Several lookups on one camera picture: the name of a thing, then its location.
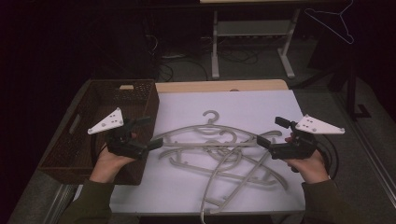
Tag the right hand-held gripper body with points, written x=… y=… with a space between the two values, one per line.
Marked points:
x=295 y=149

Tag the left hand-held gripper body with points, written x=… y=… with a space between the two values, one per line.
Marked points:
x=124 y=146

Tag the brown woven basket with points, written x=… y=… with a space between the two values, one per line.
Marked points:
x=93 y=96

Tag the person's left hand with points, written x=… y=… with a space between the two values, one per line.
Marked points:
x=107 y=165

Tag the person's right hand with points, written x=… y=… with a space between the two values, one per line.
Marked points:
x=311 y=169

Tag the white table mat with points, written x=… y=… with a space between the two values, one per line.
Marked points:
x=249 y=105

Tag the white power strip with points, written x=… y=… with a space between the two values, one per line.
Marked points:
x=173 y=56

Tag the black metal stand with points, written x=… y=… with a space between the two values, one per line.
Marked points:
x=351 y=93

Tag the white metal desk frame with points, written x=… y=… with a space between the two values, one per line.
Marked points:
x=214 y=46

